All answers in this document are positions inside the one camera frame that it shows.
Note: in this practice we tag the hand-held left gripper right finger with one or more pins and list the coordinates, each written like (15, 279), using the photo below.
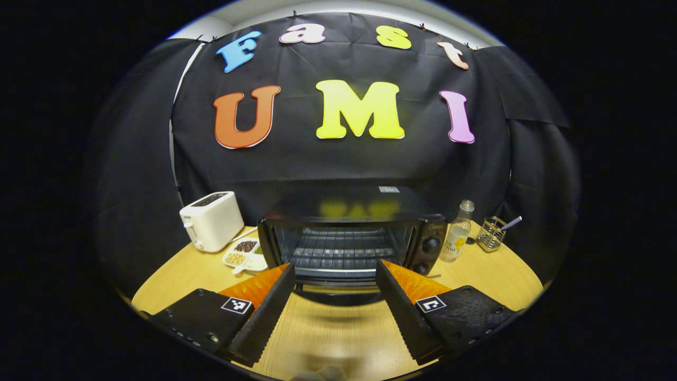
(404, 317)

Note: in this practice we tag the white toaster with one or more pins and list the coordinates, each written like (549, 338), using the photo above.
(214, 225)

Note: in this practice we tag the white divided snack plate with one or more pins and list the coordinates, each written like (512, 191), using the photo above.
(244, 254)

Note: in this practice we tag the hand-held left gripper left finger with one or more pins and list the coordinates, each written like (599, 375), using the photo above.
(267, 317)

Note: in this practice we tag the clear glass bottle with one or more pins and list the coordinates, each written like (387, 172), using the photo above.
(456, 238)

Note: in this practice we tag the black electric oven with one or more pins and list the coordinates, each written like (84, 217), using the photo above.
(349, 203)

